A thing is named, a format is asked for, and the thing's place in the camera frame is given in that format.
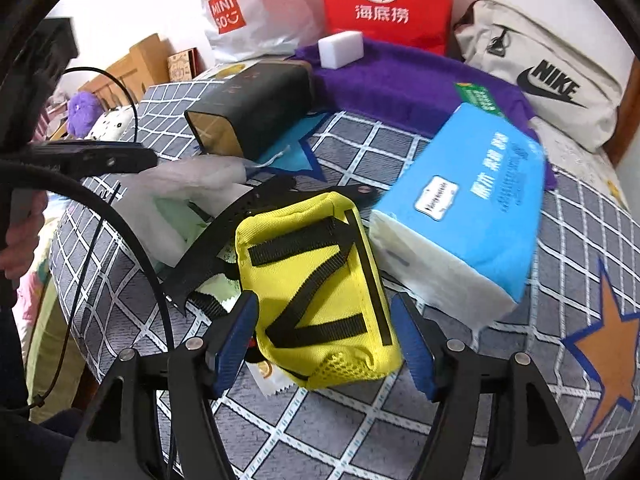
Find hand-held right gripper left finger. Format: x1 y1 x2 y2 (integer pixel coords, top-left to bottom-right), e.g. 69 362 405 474
60 290 261 480

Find grey checked bedsheet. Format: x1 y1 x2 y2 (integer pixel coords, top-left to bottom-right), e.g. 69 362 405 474
50 67 640 480

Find white plastic shopping bag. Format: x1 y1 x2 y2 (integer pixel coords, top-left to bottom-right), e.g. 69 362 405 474
199 0 326 58

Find wooden headboard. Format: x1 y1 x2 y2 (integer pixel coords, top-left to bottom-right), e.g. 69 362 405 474
75 34 173 111

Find green packet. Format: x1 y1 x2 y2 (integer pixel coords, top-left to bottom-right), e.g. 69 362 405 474
452 81 506 116

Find person's dark trousers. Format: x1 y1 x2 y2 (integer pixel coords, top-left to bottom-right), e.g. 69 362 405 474
0 300 76 480

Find purple towel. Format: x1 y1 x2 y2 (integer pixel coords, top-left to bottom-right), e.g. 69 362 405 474
294 37 558 191

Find white sponge block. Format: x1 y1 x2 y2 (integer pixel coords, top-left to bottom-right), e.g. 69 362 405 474
318 30 365 69

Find blue tissue pack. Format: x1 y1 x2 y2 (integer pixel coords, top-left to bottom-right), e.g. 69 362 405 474
369 102 547 331

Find pastel quilt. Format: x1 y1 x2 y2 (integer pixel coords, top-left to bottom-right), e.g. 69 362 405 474
14 217 93 423

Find white printed sheet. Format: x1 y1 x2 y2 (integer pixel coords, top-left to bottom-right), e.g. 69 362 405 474
530 115 632 211

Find black and gold box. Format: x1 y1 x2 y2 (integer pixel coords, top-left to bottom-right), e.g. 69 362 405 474
184 60 315 160

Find purple plush toy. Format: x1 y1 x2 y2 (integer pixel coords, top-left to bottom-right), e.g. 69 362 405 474
67 92 103 138

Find yellow pouch with black straps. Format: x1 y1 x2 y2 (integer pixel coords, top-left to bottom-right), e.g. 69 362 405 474
235 191 403 391

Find red paper bag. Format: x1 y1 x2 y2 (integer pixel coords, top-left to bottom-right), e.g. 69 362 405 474
317 0 455 56

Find mint green sock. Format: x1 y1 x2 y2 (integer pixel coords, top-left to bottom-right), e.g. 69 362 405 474
140 195 236 271

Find white spotted plush toy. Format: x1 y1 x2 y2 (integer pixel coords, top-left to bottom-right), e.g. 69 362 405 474
85 106 136 142

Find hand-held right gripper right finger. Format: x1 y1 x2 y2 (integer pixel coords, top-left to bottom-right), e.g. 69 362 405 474
390 292 586 480

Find beige backpack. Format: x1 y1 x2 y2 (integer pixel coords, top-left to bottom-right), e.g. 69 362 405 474
452 0 626 153

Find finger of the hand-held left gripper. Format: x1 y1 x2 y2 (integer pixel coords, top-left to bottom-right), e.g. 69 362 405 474
27 141 158 181

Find white sachet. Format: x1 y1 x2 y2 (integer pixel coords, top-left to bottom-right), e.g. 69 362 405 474
248 357 301 397

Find person's left hand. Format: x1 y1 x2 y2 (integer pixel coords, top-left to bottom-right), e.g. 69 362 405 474
0 192 49 281

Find white sock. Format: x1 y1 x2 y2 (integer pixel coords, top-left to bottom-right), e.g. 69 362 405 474
112 156 248 213

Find small patterned box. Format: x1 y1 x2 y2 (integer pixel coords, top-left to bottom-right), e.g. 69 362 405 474
166 47 201 82

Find thin black cable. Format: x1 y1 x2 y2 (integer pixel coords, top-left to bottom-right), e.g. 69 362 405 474
27 66 142 411

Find black strap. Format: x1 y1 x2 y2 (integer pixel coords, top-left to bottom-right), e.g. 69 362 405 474
165 175 376 316

